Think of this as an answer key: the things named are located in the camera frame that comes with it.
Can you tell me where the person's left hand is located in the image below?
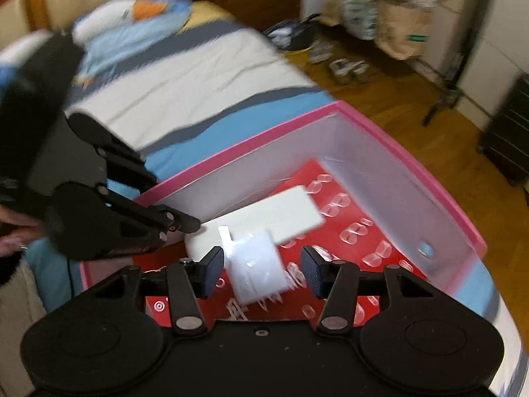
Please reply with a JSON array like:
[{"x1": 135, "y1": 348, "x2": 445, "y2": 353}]
[{"x1": 0, "y1": 208, "x2": 45, "y2": 258}]

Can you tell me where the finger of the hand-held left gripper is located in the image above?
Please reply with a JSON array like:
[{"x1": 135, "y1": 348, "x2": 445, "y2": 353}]
[
  {"x1": 99, "y1": 186, "x2": 202, "y2": 257},
  {"x1": 93, "y1": 130, "x2": 160, "y2": 188}
]

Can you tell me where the black floor bag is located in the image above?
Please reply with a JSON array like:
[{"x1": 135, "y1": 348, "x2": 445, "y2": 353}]
[{"x1": 262, "y1": 14, "x2": 322, "y2": 53}]

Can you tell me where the brown paper bag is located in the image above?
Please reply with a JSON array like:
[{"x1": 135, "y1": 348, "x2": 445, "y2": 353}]
[{"x1": 375, "y1": 0, "x2": 433, "y2": 61}]

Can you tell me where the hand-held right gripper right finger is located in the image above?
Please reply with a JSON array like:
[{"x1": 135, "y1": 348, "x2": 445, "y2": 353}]
[{"x1": 301, "y1": 246, "x2": 441, "y2": 335}]

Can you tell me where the white rounded case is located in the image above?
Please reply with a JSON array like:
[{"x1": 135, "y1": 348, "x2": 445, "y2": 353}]
[{"x1": 184, "y1": 219, "x2": 232, "y2": 262}]

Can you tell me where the pink storage box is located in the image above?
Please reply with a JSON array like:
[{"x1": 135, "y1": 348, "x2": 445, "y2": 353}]
[{"x1": 78, "y1": 100, "x2": 489, "y2": 324}]

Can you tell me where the white flat box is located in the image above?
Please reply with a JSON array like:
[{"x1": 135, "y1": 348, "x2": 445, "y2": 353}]
[{"x1": 212, "y1": 185, "x2": 326, "y2": 246}]

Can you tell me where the black suitcase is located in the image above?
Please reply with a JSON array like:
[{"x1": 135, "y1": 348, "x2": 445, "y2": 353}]
[{"x1": 476, "y1": 71, "x2": 529, "y2": 188}]

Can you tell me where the striped printed blanket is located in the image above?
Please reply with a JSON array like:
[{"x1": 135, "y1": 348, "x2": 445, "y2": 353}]
[{"x1": 0, "y1": 0, "x2": 522, "y2": 397}]

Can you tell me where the wooden nightstand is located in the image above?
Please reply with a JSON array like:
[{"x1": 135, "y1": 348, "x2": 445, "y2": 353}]
[{"x1": 197, "y1": 0, "x2": 311, "y2": 33}]

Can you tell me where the black metal stand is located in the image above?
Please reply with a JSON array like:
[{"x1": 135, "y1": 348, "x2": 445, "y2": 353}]
[{"x1": 421, "y1": 0, "x2": 502, "y2": 128}]

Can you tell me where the white wardrobe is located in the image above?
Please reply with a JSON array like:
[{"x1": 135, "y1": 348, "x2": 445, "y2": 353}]
[{"x1": 427, "y1": 0, "x2": 529, "y2": 131}]

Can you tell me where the blue white plush pillow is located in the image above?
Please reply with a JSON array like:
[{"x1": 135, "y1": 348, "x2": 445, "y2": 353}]
[{"x1": 71, "y1": 0, "x2": 194, "y2": 80}]

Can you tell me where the patterned shopping bag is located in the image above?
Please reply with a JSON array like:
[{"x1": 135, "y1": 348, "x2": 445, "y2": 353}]
[{"x1": 340, "y1": 0, "x2": 379, "y2": 41}]

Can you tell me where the grey sandal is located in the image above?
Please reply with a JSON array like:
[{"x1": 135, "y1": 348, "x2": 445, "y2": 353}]
[
  {"x1": 349, "y1": 60, "x2": 370, "y2": 85},
  {"x1": 308, "y1": 38, "x2": 335, "y2": 66},
  {"x1": 328, "y1": 59, "x2": 352, "y2": 84}
]

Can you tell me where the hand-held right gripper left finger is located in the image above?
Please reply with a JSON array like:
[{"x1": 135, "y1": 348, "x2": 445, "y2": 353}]
[{"x1": 89, "y1": 247, "x2": 226, "y2": 337}]

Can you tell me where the white cube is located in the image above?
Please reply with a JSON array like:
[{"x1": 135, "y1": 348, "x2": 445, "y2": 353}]
[{"x1": 219, "y1": 225, "x2": 289, "y2": 305}]

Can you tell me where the red printed sheet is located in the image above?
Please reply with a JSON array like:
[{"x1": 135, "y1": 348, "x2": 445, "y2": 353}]
[{"x1": 132, "y1": 158, "x2": 429, "y2": 322}]

